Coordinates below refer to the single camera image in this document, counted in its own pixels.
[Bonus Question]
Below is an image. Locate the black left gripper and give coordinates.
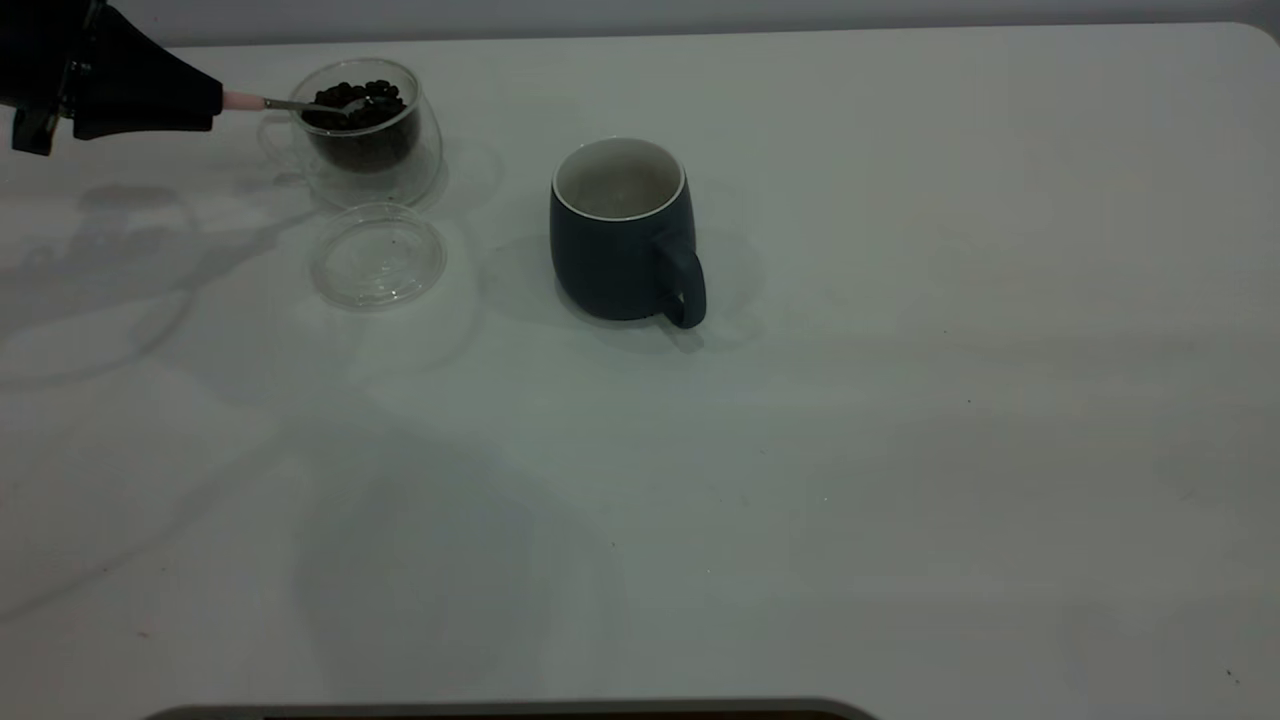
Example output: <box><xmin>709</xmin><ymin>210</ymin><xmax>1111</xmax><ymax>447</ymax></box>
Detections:
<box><xmin>0</xmin><ymin>0</ymin><xmax>224</xmax><ymax>156</ymax></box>

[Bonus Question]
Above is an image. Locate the pink handled metal spoon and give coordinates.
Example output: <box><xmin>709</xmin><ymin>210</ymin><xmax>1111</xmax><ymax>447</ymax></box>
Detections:
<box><xmin>222</xmin><ymin>92</ymin><xmax>367</xmax><ymax>117</ymax></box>

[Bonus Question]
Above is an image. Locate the dark grey ceramic mug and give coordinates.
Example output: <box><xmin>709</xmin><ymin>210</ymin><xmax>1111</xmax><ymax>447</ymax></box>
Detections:
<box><xmin>549</xmin><ymin>137</ymin><xmax>708</xmax><ymax>330</ymax></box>

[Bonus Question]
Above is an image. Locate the clear glass saucer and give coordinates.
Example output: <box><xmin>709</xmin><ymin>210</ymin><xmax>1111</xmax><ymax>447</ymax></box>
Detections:
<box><xmin>310</xmin><ymin>203</ymin><xmax>448</xmax><ymax>309</ymax></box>

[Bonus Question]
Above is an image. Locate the clear double wall glass cup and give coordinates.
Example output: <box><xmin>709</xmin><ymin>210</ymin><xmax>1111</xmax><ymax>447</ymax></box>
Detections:
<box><xmin>258</xmin><ymin>57</ymin><xmax>444</xmax><ymax>208</ymax></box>

